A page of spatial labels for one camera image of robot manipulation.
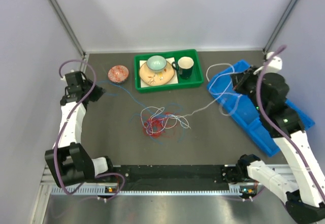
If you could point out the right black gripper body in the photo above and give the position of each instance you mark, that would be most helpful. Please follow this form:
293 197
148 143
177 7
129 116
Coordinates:
247 84

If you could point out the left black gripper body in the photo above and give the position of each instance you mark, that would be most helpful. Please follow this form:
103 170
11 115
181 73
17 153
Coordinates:
96 93

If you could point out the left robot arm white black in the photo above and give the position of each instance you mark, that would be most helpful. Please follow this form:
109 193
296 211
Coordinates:
72 161

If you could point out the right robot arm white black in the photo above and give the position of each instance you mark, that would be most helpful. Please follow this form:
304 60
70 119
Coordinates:
304 198

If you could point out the red patterned small bowl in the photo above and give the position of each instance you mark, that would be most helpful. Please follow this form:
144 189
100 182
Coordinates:
118 74

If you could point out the green plastic tray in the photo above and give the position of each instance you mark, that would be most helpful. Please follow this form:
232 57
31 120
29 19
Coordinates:
195 80

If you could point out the dark green mug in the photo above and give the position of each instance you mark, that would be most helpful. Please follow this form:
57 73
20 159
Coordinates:
184 67

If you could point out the peach ceramic plate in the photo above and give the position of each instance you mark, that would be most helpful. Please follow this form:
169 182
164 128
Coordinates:
153 78

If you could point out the light blue ceramic bowl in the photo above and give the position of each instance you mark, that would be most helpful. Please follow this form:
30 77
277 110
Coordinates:
156 63

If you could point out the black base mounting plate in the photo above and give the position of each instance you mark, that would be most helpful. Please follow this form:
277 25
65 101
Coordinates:
180 177

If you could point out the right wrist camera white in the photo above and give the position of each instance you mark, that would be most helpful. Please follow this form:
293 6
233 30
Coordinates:
275 65

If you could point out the grey slotted cable duct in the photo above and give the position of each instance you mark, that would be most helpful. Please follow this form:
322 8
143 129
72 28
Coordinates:
100 190

